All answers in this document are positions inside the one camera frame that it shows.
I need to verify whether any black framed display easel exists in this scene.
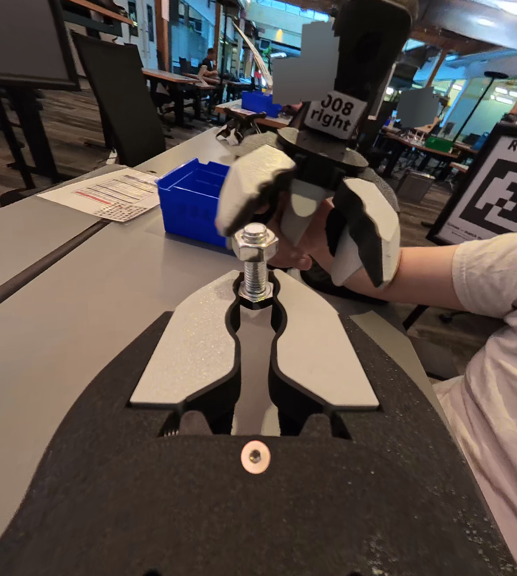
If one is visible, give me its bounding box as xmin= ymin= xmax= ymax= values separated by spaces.
xmin=0 ymin=0 xmax=81 ymax=192

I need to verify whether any silver hex bolt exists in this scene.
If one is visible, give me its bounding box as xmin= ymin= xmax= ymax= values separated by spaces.
xmin=238 ymin=223 xmax=275 ymax=310

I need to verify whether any person's right hand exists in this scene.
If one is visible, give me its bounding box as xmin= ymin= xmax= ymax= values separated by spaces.
xmin=266 ymin=200 xmax=331 ymax=272

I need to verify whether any idle hand-held gripper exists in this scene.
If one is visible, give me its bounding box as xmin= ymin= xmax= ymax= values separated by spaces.
xmin=215 ymin=110 xmax=266 ymax=146

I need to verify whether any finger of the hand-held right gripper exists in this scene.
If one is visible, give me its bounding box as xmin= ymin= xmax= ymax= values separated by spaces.
xmin=215 ymin=145 xmax=297 ymax=238
xmin=330 ymin=178 xmax=402 ymax=289

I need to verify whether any blue plastic bin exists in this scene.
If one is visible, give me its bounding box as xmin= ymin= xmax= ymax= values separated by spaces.
xmin=157 ymin=157 xmax=241 ymax=250
xmin=240 ymin=90 xmax=282 ymax=119

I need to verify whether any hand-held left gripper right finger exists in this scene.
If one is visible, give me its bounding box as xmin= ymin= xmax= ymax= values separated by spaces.
xmin=269 ymin=269 xmax=381 ymax=430

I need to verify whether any silver hex nut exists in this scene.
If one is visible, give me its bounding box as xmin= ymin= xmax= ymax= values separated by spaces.
xmin=231 ymin=225 xmax=279 ymax=264

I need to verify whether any grey waste bin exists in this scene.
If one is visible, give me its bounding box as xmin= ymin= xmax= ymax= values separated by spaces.
xmin=395 ymin=171 xmax=434 ymax=203

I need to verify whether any black wrist rest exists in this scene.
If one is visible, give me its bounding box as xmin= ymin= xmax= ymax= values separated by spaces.
xmin=303 ymin=265 xmax=387 ymax=304

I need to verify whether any laminated instruction sheet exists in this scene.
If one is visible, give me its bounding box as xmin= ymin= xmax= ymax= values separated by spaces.
xmin=37 ymin=173 xmax=160 ymax=224

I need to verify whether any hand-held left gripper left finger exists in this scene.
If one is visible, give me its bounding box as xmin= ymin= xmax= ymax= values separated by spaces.
xmin=129 ymin=270 xmax=241 ymax=435

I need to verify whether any wooden office desk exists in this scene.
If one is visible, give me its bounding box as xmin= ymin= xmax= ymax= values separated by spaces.
xmin=143 ymin=67 xmax=203 ymax=131
xmin=215 ymin=101 xmax=286 ymax=129

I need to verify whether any black white marker board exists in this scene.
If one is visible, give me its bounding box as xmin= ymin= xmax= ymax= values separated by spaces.
xmin=426 ymin=121 xmax=517 ymax=246

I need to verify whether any person's light clothing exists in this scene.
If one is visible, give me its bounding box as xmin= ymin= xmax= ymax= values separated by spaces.
xmin=434 ymin=227 xmax=517 ymax=576

